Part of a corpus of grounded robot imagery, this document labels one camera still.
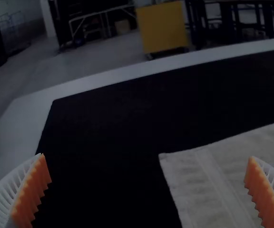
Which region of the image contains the yellow wheeled cabinet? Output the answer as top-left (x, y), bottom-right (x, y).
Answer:
top-left (136, 1), bottom-right (190, 59)

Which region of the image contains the black mat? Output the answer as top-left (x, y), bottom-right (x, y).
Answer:
top-left (33, 49), bottom-right (274, 228)

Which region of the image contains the pale towel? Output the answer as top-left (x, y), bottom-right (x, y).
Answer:
top-left (158, 118), bottom-right (274, 228)

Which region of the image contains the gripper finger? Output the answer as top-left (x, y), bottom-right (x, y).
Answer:
top-left (0, 153), bottom-right (53, 228)
top-left (243, 155), bottom-right (274, 228)

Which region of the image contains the blue metal rack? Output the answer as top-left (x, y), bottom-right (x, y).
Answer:
top-left (184, 0), bottom-right (274, 50)

